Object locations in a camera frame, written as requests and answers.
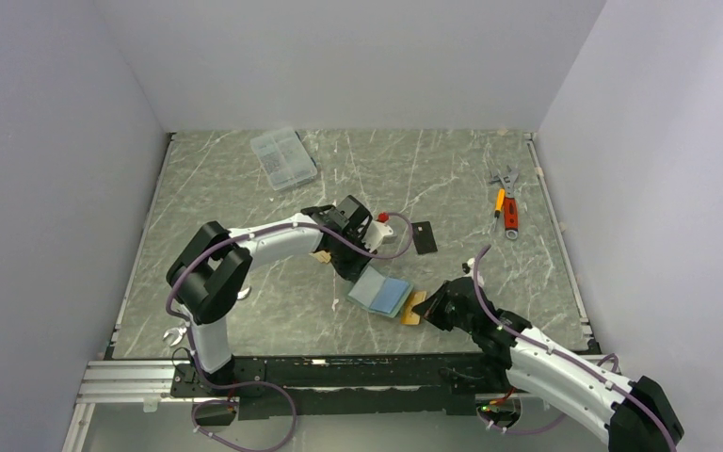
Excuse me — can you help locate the gold credit card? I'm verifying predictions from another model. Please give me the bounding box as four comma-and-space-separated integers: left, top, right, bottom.
400, 290, 427, 326
311, 250, 331, 264

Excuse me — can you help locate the green card holder wallet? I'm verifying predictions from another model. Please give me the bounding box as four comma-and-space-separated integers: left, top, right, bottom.
346, 266, 413, 318

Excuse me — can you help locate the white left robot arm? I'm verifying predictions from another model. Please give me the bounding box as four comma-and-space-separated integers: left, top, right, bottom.
166, 196, 392, 396

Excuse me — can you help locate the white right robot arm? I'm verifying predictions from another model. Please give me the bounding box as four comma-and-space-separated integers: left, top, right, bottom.
413, 276, 684, 451

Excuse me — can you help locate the black credit card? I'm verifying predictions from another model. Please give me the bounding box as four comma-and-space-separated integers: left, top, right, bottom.
411, 221, 438, 255

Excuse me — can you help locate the clear plastic organizer box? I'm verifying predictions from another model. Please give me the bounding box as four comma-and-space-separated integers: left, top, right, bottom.
249, 128, 317, 191

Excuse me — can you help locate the red adjustable wrench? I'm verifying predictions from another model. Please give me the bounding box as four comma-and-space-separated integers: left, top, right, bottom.
489, 166, 519, 240

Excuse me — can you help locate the orange small screwdriver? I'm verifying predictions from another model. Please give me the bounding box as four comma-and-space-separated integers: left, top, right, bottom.
493, 188, 506, 219

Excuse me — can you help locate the silver open-end wrench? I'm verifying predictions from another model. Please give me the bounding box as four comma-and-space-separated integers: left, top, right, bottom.
162, 286, 252, 347

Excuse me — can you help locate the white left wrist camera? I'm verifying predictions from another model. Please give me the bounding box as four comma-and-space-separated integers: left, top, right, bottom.
363, 212, 395, 250

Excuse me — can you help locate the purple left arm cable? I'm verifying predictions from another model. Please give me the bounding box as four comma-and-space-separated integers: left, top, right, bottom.
165, 212, 415, 452

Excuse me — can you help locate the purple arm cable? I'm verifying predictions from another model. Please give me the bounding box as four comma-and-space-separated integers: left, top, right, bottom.
472, 244, 680, 452
165, 212, 415, 452

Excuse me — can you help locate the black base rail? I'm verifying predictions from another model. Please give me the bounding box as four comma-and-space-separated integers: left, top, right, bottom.
169, 352, 511, 420

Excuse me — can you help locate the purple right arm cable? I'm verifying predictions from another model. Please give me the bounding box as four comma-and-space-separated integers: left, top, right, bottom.
472, 244, 680, 452

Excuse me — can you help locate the aluminium frame rail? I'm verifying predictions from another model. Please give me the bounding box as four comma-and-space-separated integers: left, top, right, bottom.
62, 360, 174, 451

